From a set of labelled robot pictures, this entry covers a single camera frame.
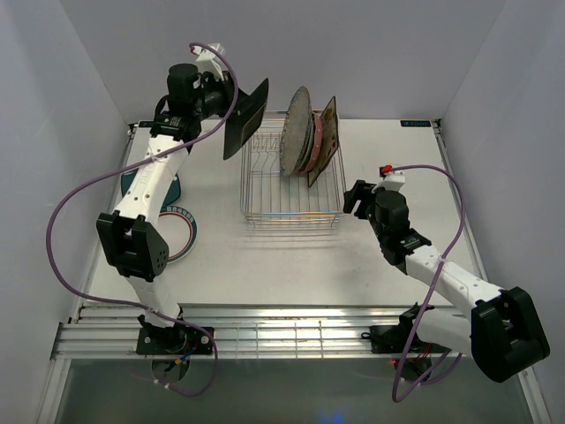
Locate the large speckled round plate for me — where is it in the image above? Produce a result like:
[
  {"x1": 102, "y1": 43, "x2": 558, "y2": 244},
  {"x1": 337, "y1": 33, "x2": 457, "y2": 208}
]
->
[{"x1": 279, "y1": 87, "x2": 313, "y2": 177}]

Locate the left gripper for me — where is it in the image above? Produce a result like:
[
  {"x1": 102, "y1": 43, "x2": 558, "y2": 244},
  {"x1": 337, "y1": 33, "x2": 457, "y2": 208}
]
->
[{"x1": 192, "y1": 71, "x2": 254, "y2": 121}]

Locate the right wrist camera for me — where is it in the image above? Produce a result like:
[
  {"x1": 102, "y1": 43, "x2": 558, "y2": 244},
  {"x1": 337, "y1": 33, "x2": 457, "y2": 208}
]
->
[{"x1": 377, "y1": 164, "x2": 406, "y2": 192}]

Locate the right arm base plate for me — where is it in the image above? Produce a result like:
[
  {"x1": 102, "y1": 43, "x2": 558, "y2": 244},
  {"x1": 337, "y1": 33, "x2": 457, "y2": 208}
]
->
[{"x1": 361, "y1": 324, "x2": 451, "y2": 355}]

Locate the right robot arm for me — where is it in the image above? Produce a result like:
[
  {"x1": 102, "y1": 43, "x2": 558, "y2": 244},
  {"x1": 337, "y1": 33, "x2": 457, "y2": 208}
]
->
[{"x1": 343, "y1": 180, "x2": 550, "y2": 382}]

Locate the pink polka dot plate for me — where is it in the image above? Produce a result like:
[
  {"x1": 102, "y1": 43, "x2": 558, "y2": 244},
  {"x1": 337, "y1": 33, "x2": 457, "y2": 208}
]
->
[{"x1": 301, "y1": 112, "x2": 323, "y2": 173}]

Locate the cream flower square plate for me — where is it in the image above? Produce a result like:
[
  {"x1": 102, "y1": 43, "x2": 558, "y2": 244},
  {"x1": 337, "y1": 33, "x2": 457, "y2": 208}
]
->
[{"x1": 307, "y1": 96, "x2": 340, "y2": 187}]

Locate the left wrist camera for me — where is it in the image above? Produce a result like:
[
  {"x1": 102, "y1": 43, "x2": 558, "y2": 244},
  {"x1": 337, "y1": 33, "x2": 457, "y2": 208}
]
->
[{"x1": 191, "y1": 46, "x2": 224, "y2": 81}]

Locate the black floral square plate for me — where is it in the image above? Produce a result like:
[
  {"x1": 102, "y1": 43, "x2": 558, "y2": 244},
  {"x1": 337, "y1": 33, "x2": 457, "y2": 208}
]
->
[{"x1": 222, "y1": 78, "x2": 269, "y2": 160}]

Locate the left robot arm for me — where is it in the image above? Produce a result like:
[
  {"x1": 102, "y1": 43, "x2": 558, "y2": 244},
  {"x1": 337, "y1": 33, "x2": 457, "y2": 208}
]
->
[{"x1": 96, "y1": 64, "x2": 238, "y2": 353}]

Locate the teal square plate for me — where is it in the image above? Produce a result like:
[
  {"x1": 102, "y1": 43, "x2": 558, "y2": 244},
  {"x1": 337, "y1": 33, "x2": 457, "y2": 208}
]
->
[{"x1": 120, "y1": 170, "x2": 182, "y2": 206}]

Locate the white plate green rim left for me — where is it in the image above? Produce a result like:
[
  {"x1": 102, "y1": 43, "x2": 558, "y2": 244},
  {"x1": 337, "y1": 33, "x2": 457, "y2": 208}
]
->
[{"x1": 158, "y1": 205, "x2": 198, "y2": 263}]

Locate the right blue table label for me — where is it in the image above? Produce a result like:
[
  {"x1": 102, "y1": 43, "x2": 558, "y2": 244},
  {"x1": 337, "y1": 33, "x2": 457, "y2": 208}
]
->
[{"x1": 400, "y1": 119, "x2": 432, "y2": 128}]

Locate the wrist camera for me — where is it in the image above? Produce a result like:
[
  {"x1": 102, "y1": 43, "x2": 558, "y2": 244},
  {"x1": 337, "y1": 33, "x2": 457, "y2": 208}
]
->
[
  {"x1": 191, "y1": 46, "x2": 224, "y2": 81},
  {"x1": 377, "y1": 164, "x2": 406, "y2": 192}
]

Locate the mint green flower plate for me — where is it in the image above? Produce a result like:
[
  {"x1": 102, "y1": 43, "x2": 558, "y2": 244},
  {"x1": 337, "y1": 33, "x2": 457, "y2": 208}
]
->
[{"x1": 294, "y1": 116, "x2": 315, "y2": 173}]

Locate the wire dish rack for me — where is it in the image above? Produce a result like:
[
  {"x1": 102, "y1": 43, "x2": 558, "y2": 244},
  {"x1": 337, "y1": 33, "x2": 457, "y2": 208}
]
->
[{"x1": 240, "y1": 111, "x2": 346, "y2": 231}]

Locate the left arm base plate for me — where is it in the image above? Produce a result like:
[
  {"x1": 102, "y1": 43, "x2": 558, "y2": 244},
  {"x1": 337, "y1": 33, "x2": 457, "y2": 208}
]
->
[{"x1": 135, "y1": 326, "x2": 215, "y2": 356}]

